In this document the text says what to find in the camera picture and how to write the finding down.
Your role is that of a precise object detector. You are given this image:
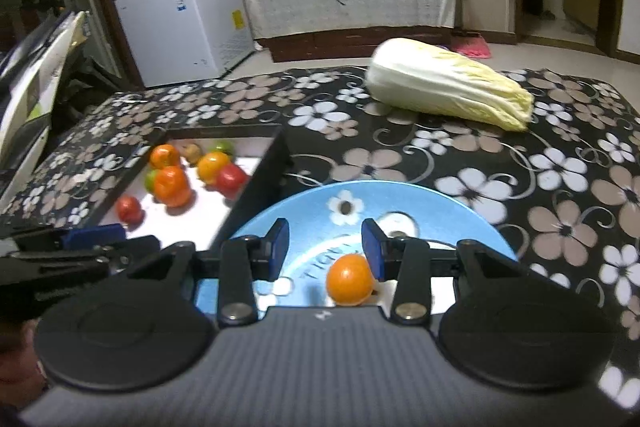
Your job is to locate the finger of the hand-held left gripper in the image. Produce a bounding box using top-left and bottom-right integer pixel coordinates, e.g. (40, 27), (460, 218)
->
(0, 252), (132, 289)
(12, 224), (161, 254)

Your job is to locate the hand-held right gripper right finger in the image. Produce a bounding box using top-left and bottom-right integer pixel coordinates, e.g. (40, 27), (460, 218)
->
(361, 218), (526, 327)

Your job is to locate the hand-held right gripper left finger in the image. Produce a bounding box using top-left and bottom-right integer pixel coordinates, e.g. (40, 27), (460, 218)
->
(127, 218), (291, 327)

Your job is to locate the orange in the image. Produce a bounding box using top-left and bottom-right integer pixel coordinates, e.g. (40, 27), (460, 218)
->
(196, 152), (232, 184)
(153, 166), (192, 208)
(149, 144), (182, 170)
(326, 255), (376, 307)

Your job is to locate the red tomato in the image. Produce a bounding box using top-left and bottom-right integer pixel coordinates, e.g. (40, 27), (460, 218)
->
(116, 196), (145, 224)
(216, 164), (249, 196)

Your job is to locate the blue cartoon plate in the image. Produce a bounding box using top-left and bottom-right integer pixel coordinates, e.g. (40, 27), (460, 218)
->
(192, 179), (518, 313)

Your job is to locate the black tray with white bottom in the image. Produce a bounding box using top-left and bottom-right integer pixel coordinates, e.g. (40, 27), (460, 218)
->
(94, 123), (293, 258)

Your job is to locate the black floral tablecloth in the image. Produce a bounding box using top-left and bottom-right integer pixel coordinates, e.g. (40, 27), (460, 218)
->
(0, 66), (640, 408)

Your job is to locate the white and black panel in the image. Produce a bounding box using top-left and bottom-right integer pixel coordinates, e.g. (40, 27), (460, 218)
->
(0, 11), (87, 172)

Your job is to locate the napa cabbage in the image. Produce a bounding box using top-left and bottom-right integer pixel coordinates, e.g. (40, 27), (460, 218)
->
(365, 38), (535, 132)

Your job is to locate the dark wooden cabinet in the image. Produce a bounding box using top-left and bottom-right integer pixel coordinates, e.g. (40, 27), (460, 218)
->
(255, 24), (456, 64)

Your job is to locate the pink slipper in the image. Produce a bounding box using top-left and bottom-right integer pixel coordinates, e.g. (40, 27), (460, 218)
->
(452, 32), (493, 58)

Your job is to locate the white chest freezer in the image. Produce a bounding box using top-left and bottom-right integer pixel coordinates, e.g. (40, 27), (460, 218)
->
(112, 0), (256, 88)

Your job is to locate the white lace cloth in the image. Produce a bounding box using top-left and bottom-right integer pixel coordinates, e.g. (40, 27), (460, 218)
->
(248, 0), (460, 42)

